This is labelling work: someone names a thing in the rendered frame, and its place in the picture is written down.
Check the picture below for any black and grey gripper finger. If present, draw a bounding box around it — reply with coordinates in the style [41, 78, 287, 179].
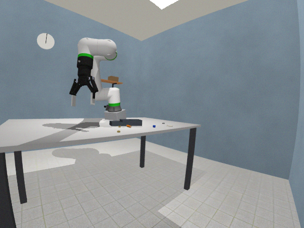
[69, 79, 82, 106]
[82, 76, 98, 105]

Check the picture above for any dark grey three-compartment bin rack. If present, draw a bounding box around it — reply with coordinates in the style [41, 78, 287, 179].
[109, 119, 142, 126]

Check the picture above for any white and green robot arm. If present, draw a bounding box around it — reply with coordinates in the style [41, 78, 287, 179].
[77, 38, 121, 112]

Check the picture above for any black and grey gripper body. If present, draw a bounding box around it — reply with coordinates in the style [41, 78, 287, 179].
[77, 66, 91, 86]

